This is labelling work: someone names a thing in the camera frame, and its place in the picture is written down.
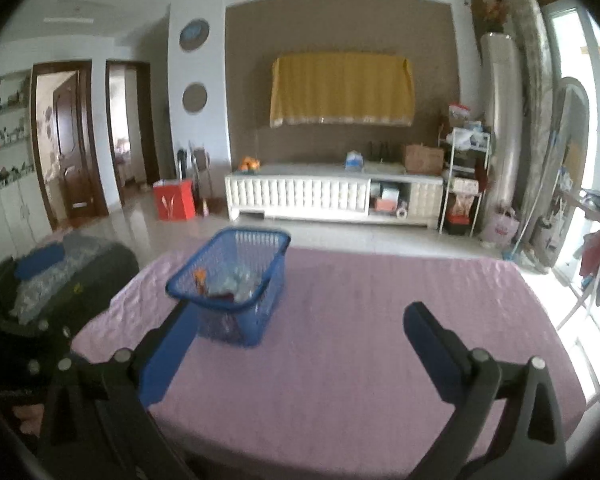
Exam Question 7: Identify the standing air conditioner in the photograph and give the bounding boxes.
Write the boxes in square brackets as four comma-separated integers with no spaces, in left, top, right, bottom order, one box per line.
[480,32,522,218]

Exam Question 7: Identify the white shopping bag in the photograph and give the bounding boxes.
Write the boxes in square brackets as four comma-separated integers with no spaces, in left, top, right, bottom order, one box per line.
[480,208,520,247]

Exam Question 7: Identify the blue tissue pack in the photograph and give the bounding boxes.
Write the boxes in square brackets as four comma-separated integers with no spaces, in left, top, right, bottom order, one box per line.
[344,151,364,171]

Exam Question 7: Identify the blue plastic basket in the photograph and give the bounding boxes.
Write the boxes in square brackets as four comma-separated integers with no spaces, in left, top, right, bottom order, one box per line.
[166,228,291,348]

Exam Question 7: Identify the red gift bag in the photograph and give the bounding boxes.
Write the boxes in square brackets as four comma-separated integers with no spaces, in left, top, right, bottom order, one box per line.
[152,179,196,221]

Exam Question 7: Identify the white metal shelf rack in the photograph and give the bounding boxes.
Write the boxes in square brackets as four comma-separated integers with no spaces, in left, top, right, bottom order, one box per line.
[437,103,492,236]

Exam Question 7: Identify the dark sofa with clothes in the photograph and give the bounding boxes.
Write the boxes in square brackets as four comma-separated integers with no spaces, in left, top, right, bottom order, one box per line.
[0,232,140,339]

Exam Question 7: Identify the white TV cabinet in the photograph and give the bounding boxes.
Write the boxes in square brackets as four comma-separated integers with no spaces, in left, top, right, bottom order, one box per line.
[225,164,444,229]

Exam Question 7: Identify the cardboard box on cabinet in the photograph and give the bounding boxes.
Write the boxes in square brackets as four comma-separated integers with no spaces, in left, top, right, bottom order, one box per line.
[403,144,444,176]

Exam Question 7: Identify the brown wooden door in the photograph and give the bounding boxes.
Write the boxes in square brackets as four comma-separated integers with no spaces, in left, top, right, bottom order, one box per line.
[53,74,95,220]

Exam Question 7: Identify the oranges on cabinet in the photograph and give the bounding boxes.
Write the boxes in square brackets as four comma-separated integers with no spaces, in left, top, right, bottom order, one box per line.
[238,156,261,172]

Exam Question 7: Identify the yellow cloth TV cover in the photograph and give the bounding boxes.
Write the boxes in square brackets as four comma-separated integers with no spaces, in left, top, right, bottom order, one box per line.
[270,52,415,128]

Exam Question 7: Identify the pink quilted table cover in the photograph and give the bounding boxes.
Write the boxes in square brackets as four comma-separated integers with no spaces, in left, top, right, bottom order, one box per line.
[69,244,589,480]

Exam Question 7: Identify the orange snack wrapper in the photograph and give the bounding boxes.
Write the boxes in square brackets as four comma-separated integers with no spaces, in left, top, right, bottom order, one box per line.
[193,268,207,297]

